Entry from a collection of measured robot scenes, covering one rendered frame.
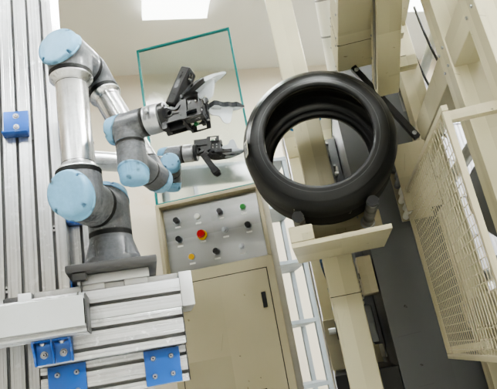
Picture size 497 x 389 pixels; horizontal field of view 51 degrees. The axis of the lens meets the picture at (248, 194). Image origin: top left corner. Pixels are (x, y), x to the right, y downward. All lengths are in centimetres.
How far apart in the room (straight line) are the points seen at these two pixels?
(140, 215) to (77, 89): 400
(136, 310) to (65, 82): 63
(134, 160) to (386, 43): 128
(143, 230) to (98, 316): 402
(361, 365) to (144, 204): 362
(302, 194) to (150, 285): 78
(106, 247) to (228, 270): 124
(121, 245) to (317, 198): 81
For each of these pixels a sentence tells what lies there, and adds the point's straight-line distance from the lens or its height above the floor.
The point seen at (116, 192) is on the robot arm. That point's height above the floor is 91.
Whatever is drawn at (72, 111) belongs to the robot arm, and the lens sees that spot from 145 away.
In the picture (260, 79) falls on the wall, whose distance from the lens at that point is 625.
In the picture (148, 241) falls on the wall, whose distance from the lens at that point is 535.
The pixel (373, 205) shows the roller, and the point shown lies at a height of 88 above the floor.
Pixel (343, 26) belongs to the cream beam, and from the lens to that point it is 227.
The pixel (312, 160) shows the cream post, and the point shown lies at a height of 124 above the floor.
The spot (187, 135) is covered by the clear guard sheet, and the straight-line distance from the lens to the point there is 286.
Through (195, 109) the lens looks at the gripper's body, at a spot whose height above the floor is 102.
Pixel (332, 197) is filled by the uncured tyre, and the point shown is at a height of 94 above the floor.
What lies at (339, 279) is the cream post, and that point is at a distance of 229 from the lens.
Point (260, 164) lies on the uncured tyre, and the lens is 201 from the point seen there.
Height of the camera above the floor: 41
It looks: 18 degrees up
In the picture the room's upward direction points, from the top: 10 degrees counter-clockwise
